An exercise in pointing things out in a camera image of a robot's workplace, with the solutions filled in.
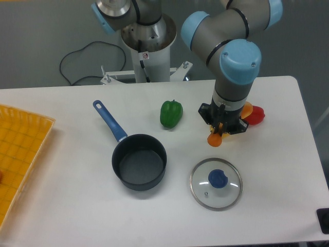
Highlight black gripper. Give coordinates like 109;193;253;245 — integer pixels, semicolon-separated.
198;102;249;137

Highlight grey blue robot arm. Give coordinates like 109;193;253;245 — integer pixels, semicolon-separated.
91;1;283;135

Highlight orange bell pepper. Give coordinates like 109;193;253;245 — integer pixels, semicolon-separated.
241;101;253;119

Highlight red bell pepper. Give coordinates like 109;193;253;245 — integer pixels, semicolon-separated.
246;105;265;126

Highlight green bell pepper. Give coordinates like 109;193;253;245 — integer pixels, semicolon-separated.
160;100;183;129

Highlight glass lid blue knob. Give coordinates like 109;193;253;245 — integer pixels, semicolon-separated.
189;157;243;211

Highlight black device at table edge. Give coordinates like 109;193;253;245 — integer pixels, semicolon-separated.
316;208;329;235

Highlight yellow plastic basket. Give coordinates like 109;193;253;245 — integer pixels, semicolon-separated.
1;104;56;227

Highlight dark pot blue handle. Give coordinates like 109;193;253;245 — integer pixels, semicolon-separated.
93;100;167;191

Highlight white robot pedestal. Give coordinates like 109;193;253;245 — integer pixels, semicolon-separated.
100;12;194;85

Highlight black cable on floor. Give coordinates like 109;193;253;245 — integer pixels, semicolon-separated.
59;41;127;86

